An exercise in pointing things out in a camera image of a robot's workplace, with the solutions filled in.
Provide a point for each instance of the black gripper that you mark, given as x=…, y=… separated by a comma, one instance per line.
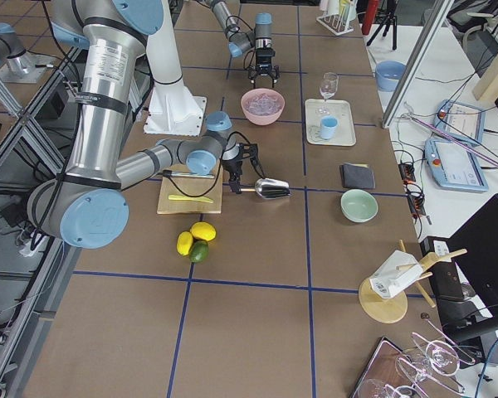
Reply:
x=264, y=58
x=232, y=167

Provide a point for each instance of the metal ice scoop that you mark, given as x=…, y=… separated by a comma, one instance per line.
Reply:
x=269, y=188

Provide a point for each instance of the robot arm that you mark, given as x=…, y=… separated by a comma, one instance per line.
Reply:
x=83, y=204
x=244, y=40

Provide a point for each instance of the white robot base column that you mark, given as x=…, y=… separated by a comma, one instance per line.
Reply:
x=172, y=107

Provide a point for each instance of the pile of clear ice cubes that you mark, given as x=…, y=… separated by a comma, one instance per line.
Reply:
x=263, y=104

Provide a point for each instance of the light blue plastic cup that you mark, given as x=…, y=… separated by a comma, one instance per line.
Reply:
x=328, y=127

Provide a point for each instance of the pink bowl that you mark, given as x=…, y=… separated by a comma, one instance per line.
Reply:
x=261, y=120

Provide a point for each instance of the whole yellow lemon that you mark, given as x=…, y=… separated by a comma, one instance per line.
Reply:
x=203, y=231

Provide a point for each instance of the wooden cutting board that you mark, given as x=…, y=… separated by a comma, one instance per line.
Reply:
x=192, y=187

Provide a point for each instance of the yellow plastic knife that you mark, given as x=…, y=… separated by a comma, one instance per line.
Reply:
x=202, y=199

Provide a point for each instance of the clear wine glass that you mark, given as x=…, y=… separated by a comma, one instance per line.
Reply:
x=328, y=88

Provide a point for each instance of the steel rolling rod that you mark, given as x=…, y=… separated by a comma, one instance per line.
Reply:
x=177, y=174

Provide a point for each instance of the green lime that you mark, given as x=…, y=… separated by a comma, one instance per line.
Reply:
x=199, y=251

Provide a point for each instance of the cream bear tray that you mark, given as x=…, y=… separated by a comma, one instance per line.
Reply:
x=340, y=109

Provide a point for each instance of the grey folded cloth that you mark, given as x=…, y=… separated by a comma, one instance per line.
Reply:
x=355, y=176

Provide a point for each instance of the blue bowl with fork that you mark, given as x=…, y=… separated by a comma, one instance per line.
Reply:
x=388, y=74

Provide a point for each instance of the green ceramic bowl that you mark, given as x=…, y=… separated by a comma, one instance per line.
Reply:
x=358, y=205

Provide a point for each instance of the blue teach pendant far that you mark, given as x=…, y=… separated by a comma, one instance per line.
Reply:
x=464, y=122

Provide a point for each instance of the blue teach pendant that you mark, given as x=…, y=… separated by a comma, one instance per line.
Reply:
x=453, y=168
x=464, y=122

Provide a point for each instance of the blue teach pendant near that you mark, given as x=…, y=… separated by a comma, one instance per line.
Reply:
x=453, y=168

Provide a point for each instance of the hanging wine glasses rack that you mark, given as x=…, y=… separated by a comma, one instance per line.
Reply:
x=428, y=367

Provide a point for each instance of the black monitor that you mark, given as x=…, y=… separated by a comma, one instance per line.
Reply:
x=479, y=236

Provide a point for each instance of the white wire cup rack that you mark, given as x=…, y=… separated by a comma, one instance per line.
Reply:
x=337, y=15

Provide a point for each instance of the aluminium frame post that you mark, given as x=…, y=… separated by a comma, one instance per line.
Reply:
x=434, y=22

